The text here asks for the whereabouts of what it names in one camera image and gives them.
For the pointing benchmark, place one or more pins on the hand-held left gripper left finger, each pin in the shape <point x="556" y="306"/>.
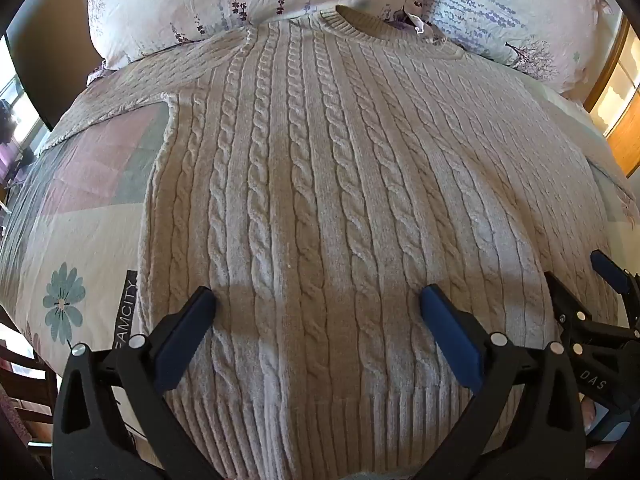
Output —
<point x="184" y="341"/>

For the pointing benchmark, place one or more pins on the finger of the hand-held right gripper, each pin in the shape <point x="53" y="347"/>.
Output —
<point x="567" y="305"/>
<point x="608" y="271"/>

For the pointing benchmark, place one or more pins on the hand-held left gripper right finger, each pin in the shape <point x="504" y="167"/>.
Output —
<point x="450" y="331"/>

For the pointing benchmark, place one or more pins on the person's right hand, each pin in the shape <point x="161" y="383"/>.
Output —
<point x="597" y="417"/>

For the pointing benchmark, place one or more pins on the wooden headboard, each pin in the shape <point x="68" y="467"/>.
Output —
<point x="625" y="130"/>

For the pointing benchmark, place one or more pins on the dark wooden chair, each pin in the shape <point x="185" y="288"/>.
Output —
<point x="27" y="375"/>

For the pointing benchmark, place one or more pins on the pillow with lavender print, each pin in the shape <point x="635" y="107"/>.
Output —
<point x="500" y="15"/>

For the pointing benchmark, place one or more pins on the dark flat panel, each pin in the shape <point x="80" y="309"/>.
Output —
<point x="50" y="45"/>

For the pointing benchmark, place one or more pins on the white pillow with purple flowers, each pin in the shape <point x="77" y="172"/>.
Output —
<point x="200" y="0"/>

